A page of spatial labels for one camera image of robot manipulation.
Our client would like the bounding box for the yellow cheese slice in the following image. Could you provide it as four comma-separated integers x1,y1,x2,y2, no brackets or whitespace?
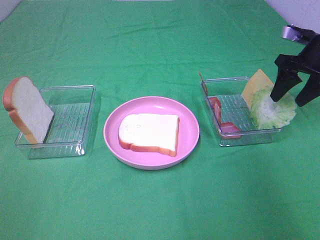
241,69,274,110

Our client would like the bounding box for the clear left plastic tray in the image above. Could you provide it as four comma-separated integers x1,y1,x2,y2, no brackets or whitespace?
14,85,96,159

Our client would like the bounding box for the white bread slice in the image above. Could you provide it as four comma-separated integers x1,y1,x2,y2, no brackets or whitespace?
118,113,180,157

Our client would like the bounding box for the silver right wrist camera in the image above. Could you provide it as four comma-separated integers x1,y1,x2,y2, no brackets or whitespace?
281,25,303,43

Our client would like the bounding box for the red bacon strip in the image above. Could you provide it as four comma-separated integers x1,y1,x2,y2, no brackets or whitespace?
212,101,241,139
198,72,222,109

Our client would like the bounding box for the clear right plastic tray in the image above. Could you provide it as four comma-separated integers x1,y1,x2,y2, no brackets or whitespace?
200,76,282,147

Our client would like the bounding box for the clear plastic tray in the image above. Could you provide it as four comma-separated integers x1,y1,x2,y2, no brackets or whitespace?
14,85,96,159
200,76,282,147

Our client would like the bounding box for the pink round plate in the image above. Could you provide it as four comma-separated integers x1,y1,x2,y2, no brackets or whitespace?
103,96,200,170

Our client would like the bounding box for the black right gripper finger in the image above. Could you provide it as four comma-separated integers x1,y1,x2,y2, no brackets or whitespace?
270,67,302,102
295,74,320,107

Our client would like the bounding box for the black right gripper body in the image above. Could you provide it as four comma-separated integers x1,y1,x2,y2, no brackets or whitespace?
274,34,320,75

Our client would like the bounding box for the standing bread slice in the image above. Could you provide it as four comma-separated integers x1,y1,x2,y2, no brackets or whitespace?
2,76,54,144

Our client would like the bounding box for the green lettuce leaf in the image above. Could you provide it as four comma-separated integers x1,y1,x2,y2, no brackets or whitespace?
250,86,297,130

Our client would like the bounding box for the green tablecloth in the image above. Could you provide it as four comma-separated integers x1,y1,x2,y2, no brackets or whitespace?
0,0,320,240

